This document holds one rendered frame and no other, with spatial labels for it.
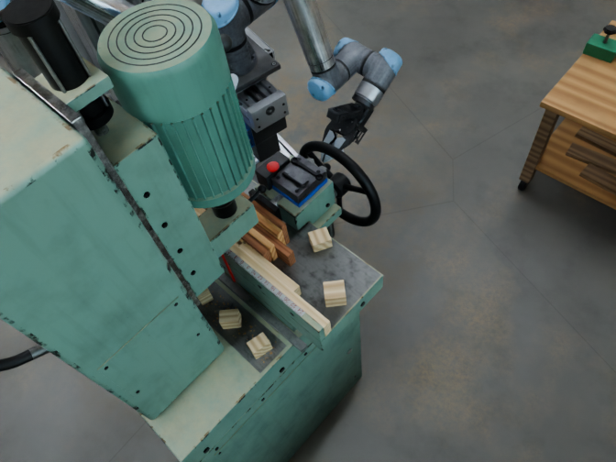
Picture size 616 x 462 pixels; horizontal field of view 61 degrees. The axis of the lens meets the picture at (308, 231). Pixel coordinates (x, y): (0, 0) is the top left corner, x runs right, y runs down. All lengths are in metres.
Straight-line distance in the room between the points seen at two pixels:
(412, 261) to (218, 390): 1.23
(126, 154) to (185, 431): 0.67
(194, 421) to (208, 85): 0.74
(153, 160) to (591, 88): 1.76
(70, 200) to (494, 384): 1.69
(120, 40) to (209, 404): 0.77
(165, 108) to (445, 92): 2.24
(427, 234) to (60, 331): 1.74
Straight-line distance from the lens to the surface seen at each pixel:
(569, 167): 2.43
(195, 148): 0.85
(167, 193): 0.86
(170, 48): 0.78
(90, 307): 0.86
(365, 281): 1.18
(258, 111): 1.73
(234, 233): 1.12
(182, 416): 1.24
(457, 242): 2.31
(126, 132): 0.81
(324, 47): 1.47
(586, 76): 2.28
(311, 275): 1.19
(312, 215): 1.27
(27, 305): 0.79
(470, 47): 3.18
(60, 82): 0.74
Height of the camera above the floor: 1.95
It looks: 57 degrees down
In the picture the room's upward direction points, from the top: 10 degrees counter-clockwise
